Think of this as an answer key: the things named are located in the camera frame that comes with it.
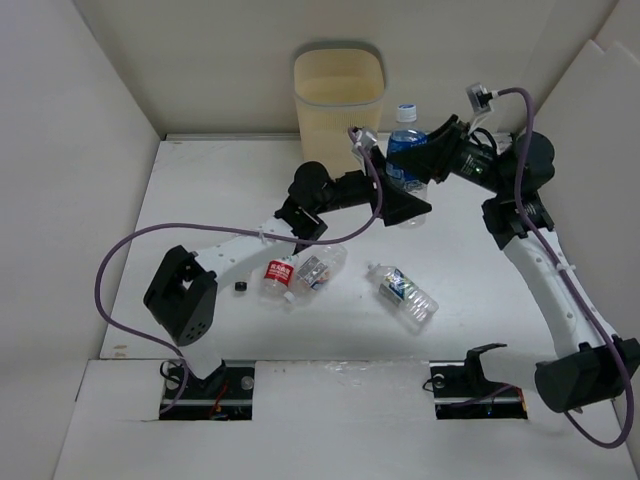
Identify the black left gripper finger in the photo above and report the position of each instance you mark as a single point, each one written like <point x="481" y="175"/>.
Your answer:
<point x="394" y="200"/>
<point x="405" y="213"/>

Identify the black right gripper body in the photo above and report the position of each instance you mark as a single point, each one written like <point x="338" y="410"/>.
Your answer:
<point x="470" y="161"/>

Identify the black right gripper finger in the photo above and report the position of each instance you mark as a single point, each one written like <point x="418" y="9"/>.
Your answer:
<point x="446" y="136"/>
<point x="408" y="161"/>

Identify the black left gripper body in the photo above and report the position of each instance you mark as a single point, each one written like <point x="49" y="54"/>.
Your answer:
<point x="357" y="189"/>

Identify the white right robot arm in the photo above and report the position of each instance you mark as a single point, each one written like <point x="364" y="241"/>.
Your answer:
<point x="592" y="361"/>

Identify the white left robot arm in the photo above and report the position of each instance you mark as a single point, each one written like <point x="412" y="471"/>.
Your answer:
<point x="183" y="292"/>

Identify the beige plastic waste bin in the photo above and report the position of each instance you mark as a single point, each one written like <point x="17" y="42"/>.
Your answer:
<point x="337" y="85"/>

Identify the clear bottle blue green label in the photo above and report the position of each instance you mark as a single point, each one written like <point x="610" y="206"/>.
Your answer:
<point x="413" y="306"/>

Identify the clear bottle silver label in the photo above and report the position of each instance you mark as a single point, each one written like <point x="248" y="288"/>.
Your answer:
<point x="319" y="266"/>

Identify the red label water bottle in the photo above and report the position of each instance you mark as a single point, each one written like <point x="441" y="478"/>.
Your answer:
<point x="276" y="281"/>

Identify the small black cap cola bottle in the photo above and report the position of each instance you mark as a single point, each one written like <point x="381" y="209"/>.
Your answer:
<point x="240" y="286"/>

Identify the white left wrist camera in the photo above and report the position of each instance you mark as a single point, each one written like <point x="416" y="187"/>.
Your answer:
<point x="363" y="140"/>

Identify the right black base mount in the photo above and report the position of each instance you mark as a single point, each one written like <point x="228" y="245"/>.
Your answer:
<point x="461" y="390"/>

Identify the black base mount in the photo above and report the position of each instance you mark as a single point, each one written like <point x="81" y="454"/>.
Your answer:
<point x="226" y="395"/>
<point x="461" y="390"/>

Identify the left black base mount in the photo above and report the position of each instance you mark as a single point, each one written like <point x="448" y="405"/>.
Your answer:
<point x="226" y="395"/>

